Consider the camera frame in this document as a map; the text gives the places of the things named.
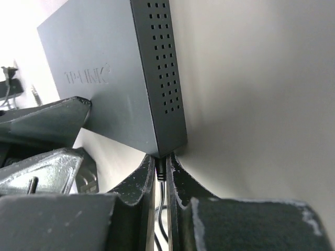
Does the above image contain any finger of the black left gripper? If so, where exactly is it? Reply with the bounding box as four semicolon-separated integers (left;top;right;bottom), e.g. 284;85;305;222
1;96;92;146
1;147;98;195

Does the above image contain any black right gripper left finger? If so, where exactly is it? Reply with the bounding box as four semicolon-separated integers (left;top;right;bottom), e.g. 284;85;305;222
1;155;155;250

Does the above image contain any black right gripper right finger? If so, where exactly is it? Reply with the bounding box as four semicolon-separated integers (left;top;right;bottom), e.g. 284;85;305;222
166;154;333;250

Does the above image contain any black network switch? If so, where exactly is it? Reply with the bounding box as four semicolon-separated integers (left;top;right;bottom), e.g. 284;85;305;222
37;1;187;157

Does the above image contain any black left power adapter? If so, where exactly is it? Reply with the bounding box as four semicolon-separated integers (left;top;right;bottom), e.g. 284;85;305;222
0;78;24;101

